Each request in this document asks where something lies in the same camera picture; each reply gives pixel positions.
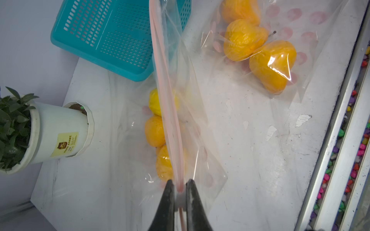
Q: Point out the yellow pear right bag top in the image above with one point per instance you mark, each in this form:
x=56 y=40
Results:
x=232 y=10

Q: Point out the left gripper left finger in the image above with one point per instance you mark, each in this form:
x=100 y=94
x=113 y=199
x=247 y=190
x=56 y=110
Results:
x=164 y=217

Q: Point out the bright yellow pear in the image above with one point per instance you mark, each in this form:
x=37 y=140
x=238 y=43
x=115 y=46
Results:
x=154 y=102

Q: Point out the teal plastic basket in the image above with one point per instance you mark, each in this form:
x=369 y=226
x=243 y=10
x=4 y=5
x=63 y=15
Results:
x=112 y=34

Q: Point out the yellow pear right bag bottom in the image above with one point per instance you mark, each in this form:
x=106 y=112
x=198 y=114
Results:
x=272 y=64

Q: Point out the clear zip-top bag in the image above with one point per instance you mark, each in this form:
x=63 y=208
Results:
x=191 y=145
x=305 y=24

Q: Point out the orange yellow pear left bag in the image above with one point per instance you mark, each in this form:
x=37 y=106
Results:
x=154 y=131

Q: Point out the aluminium rail with coloured beads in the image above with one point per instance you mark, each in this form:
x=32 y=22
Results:
x=341 y=176

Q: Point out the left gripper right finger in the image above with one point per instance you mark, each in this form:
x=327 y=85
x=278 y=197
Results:
x=196 y=217

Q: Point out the potted green plant white pot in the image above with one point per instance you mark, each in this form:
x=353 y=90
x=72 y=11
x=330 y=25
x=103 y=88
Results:
x=33 y=132

